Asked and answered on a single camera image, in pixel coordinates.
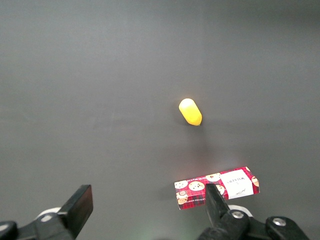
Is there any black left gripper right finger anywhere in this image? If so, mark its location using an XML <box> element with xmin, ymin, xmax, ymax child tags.
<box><xmin>196</xmin><ymin>183</ymin><xmax>311</xmax><ymax>240</ymax></box>

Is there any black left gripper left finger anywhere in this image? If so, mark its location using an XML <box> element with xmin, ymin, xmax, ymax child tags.
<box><xmin>0</xmin><ymin>184</ymin><xmax>94</xmax><ymax>240</ymax></box>

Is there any yellow oval plastic fruit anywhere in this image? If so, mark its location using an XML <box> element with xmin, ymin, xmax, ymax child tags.
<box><xmin>178</xmin><ymin>98</ymin><xmax>203</xmax><ymax>127</ymax></box>

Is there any red tartan cookie box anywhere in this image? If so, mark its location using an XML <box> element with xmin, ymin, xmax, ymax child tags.
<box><xmin>174</xmin><ymin>166</ymin><xmax>260</xmax><ymax>211</ymax></box>

